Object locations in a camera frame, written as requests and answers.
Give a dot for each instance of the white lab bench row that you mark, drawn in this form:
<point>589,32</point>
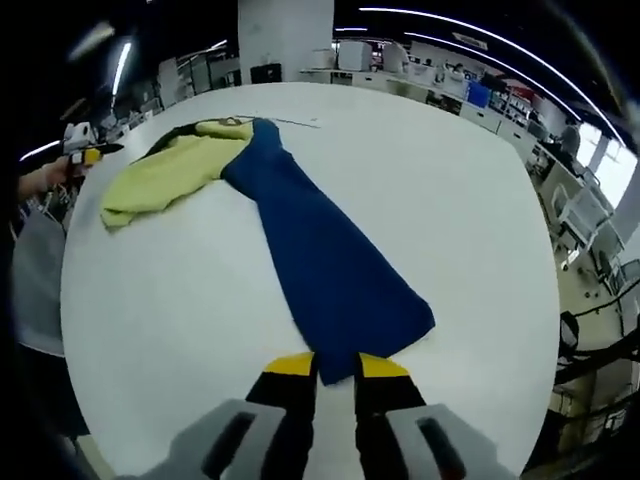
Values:
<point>425,82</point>

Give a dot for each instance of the yellow blue black garment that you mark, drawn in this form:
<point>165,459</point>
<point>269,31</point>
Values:
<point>325,250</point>

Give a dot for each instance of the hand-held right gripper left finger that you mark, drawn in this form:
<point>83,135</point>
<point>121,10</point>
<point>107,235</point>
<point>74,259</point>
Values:
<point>235,440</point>

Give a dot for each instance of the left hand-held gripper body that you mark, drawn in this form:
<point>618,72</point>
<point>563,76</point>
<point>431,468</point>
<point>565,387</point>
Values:
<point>77,135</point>

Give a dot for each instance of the white mesh office chair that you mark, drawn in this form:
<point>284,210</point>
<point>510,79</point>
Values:
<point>585,220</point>
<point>620,272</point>

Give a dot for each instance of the person's left hand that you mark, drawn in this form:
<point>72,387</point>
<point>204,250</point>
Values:
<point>59,172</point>

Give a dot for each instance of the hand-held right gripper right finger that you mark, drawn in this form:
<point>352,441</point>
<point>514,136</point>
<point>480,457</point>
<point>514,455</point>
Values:
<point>430,440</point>

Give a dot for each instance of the blue storage bin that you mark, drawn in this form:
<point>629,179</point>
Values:
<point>479,95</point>

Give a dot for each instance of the white pillar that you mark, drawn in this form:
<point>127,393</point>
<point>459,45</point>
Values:
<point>285,42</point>

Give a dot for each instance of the person's grey top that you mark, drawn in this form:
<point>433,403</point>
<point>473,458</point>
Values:
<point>37,285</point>

